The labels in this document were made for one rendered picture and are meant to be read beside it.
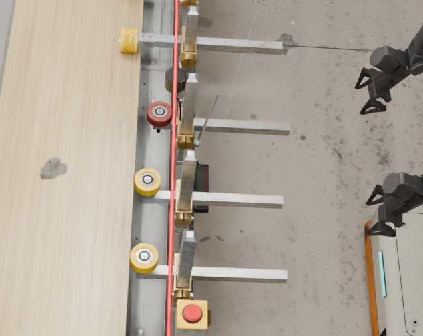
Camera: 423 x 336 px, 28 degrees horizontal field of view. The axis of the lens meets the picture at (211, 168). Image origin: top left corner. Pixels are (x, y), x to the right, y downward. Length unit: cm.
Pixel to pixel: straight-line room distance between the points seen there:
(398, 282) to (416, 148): 88
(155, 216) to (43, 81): 56
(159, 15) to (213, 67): 73
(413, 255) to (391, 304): 22
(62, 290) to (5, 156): 47
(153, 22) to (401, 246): 126
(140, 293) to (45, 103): 65
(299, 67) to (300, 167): 56
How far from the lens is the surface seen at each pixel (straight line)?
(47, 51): 276
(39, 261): 235
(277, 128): 266
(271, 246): 342
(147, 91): 301
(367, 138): 381
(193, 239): 213
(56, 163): 249
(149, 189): 244
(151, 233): 270
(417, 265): 321
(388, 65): 247
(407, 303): 313
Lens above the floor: 300
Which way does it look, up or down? 57 degrees down
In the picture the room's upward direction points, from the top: 10 degrees clockwise
